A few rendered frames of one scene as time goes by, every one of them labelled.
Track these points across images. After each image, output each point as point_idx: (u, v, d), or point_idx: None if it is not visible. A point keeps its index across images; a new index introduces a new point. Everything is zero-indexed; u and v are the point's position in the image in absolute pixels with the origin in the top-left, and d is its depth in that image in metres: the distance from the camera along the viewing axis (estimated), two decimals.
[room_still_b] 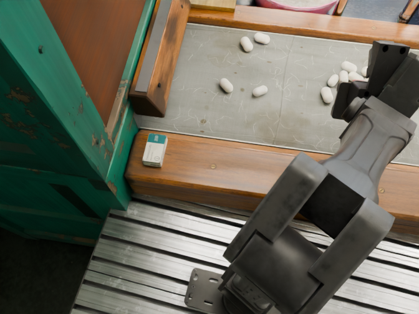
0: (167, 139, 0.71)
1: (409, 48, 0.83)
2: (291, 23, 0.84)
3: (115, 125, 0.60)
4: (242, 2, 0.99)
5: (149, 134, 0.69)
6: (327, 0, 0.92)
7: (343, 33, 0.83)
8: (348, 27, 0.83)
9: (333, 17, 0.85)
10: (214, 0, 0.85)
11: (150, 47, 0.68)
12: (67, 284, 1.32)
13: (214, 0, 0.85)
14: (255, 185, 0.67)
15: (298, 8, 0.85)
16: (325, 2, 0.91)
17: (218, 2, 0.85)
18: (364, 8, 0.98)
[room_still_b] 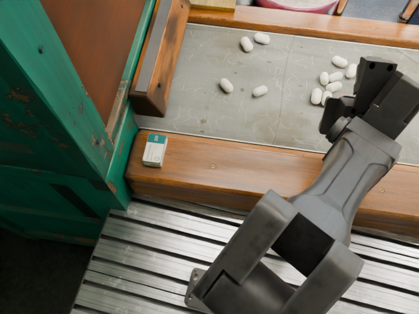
0: (167, 139, 0.71)
1: (409, 48, 0.83)
2: (291, 23, 0.84)
3: (115, 125, 0.60)
4: (242, 2, 0.99)
5: (149, 134, 0.69)
6: (327, 0, 0.92)
7: (343, 33, 0.83)
8: (348, 27, 0.83)
9: (333, 17, 0.85)
10: (214, 0, 0.85)
11: (150, 47, 0.68)
12: (67, 284, 1.32)
13: (214, 0, 0.85)
14: (255, 185, 0.67)
15: (298, 8, 0.85)
16: (325, 2, 0.91)
17: (218, 2, 0.85)
18: (364, 8, 0.98)
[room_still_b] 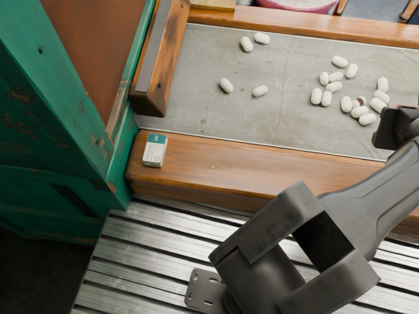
0: (167, 139, 0.71)
1: (409, 48, 0.83)
2: (291, 23, 0.84)
3: (115, 125, 0.60)
4: (242, 2, 0.99)
5: (149, 134, 0.69)
6: (327, 0, 0.92)
7: (343, 33, 0.83)
8: (348, 27, 0.83)
9: (333, 17, 0.85)
10: (214, 0, 0.85)
11: (150, 47, 0.68)
12: (67, 284, 1.32)
13: (214, 0, 0.85)
14: (255, 185, 0.67)
15: (298, 8, 0.85)
16: (325, 2, 0.91)
17: (218, 2, 0.85)
18: (364, 8, 0.98)
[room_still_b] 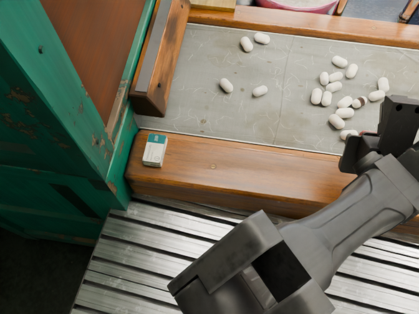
0: (167, 139, 0.71)
1: (409, 48, 0.83)
2: (291, 23, 0.84)
3: (115, 125, 0.60)
4: (242, 2, 0.99)
5: (149, 134, 0.69)
6: (327, 0, 0.92)
7: (343, 33, 0.83)
8: (348, 27, 0.83)
9: (333, 17, 0.85)
10: (214, 0, 0.85)
11: (150, 47, 0.68)
12: (67, 284, 1.32)
13: (214, 0, 0.85)
14: (255, 185, 0.67)
15: (298, 8, 0.85)
16: (325, 2, 0.91)
17: (218, 2, 0.85)
18: (364, 8, 0.98)
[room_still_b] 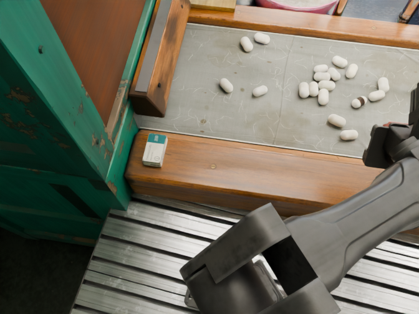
0: (167, 139, 0.71)
1: (409, 48, 0.83)
2: (291, 23, 0.84)
3: (115, 125, 0.60)
4: (242, 2, 0.99)
5: (149, 134, 0.69)
6: (327, 0, 0.92)
7: (343, 33, 0.83)
8: (348, 27, 0.83)
9: (333, 17, 0.85)
10: (214, 0, 0.85)
11: (150, 47, 0.68)
12: (67, 284, 1.32)
13: (214, 0, 0.85)
14: (255, 185, 0.67)
15: (298, 8, 0.85)
16: (325, 2, 0.91)
17: (218, 2, 0.85)
18: (364, 8, 0.98)
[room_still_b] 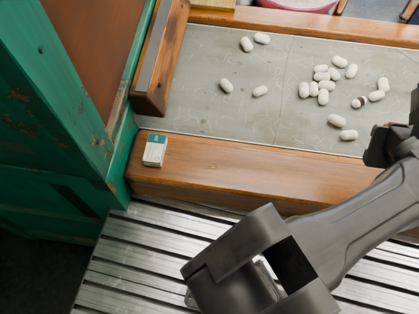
0: (167, 139, 0.71)
1: (409, 48, 0.83)
2: (291, 23, 0.84)
3: (115, 125, 0.60)
4: (242, 2, 0.99)
5: (149, 134, 0.69)
6: (327, 0, 0.92)
7: (343, 33, 0.83)
8: (348, 27, 0.83)
9: (333, 17, 0.85)
10: (214, 0, 0.85)
11: (150, 47, 0.68)
12: (67, 284, 1.32)
13: (214, 0, 0.85)
14: (255, 185, 0.67)
15: (298, 8, 0.85)
16: (325, 2, 0.91)
17: (218, 2, 0.85)
18: (364, 8, 0.98)
